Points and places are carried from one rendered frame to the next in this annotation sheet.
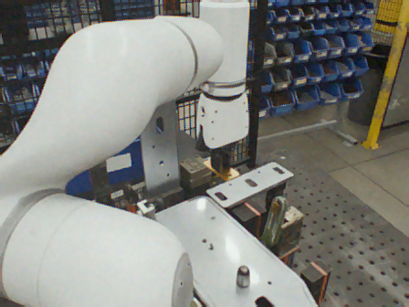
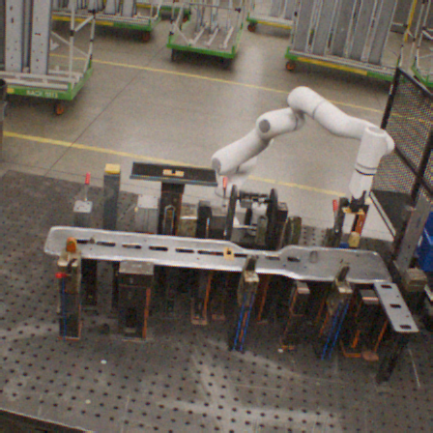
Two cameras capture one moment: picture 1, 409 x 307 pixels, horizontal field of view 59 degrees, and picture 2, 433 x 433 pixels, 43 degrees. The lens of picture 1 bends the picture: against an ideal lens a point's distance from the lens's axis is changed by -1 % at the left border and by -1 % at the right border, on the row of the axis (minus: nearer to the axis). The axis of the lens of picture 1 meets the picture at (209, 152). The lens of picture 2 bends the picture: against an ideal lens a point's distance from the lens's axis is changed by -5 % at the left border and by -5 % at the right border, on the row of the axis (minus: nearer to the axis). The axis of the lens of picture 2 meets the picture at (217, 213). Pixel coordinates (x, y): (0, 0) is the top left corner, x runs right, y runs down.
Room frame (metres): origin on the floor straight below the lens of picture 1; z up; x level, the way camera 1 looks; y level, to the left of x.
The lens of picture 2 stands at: (1.05, -1.95, 2.24)
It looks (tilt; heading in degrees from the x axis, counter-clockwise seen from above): 30 degrees down; 117
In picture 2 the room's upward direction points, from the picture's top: 9 degrees clockwise
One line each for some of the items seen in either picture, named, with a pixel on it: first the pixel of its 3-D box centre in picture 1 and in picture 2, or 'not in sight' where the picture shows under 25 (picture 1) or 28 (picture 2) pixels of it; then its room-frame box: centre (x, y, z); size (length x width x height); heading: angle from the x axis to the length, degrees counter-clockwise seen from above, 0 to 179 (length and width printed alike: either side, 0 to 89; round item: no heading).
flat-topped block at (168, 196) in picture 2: not in sight; (168, 220); (-0.10, -0.13, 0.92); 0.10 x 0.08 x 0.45; 35
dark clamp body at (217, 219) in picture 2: not in sight; (213, 248); (0.14, -0.13, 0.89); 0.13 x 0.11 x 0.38; 125
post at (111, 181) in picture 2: not in sight; (109, 216); (-0.32, -0.28, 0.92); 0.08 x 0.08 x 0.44; 35
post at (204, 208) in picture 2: not in sight; (199, 243); (0.08, -0.15, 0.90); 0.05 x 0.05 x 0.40; 35
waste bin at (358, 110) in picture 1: (374, 85); not in sight; (3.45, -1.66, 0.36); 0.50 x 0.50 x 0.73
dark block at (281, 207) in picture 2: not in sight; (272, 246); (0.34, 0.03, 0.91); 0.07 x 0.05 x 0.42; 125
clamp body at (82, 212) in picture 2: not in sight; (82, 243); (-0.30, -0.48, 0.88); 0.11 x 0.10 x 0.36; 125
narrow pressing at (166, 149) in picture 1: (160, 145); (413, 234); (0.88, 0.14, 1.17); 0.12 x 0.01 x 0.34; 125
